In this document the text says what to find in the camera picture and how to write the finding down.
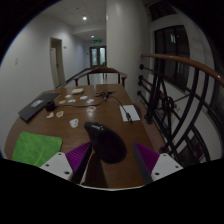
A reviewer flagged white side door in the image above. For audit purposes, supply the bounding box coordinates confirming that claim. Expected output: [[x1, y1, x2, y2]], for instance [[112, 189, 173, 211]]
[[49, 37, 66, 89]]

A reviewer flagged green mouse pad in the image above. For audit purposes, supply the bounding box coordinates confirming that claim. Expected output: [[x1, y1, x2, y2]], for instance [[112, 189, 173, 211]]
[[11, 131, 64, 168]]

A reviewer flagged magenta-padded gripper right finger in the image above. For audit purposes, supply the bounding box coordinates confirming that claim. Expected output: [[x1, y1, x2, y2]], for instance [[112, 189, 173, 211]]
[[133, 142, 184, 185]]

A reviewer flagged dark framed window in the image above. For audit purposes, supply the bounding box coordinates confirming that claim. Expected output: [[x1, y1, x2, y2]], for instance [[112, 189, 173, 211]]
[[153, 24, 191, 91]]

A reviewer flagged black closed laptop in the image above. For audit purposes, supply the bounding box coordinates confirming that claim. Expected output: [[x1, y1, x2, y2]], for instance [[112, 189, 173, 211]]
[[18, 92, 62, 122]]

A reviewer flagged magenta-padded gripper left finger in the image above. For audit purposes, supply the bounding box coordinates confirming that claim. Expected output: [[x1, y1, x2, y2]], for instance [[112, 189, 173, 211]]
[[39, 141, 94, 185]]

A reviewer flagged black cable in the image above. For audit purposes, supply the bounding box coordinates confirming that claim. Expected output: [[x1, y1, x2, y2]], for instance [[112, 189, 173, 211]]
[[55, 94, 133, 122]]

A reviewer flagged black railing with wooden handrail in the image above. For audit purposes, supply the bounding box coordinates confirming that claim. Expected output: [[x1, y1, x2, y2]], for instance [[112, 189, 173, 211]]
[[136, 53, 224, 168]]

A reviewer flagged white paper sheet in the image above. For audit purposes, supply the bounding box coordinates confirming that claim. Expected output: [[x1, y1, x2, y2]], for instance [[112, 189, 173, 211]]
[[119, 104, 141, 122]]

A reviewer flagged glass double door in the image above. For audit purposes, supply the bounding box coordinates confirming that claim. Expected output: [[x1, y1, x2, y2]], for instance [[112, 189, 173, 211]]
[[89, 45, 108, 68]]

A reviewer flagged small black cup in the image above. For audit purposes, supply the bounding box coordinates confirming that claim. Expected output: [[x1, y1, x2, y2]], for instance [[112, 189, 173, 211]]
[[45, 100, 58, 112]]

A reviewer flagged wooden armchair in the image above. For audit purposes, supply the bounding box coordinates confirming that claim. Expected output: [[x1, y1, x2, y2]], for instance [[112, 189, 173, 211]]
[[73, 65, 128, 88]]

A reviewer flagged black cable hub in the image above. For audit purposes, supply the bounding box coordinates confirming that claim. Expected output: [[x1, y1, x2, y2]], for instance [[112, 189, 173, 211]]
[[94, 90, 116, 100]]

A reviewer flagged black vertical computer mouse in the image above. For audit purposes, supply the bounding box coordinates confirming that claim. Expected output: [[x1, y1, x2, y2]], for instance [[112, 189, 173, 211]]
[[83, 121, 128, 165]]

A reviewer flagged small white box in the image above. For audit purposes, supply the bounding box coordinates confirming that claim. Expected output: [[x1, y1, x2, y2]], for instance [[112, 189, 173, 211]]
[[71, 87, 85, 95]]

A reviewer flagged large white sticker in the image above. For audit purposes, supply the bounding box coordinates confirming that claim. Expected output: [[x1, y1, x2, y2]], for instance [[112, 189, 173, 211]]
[[69, 118, 80, 129]]

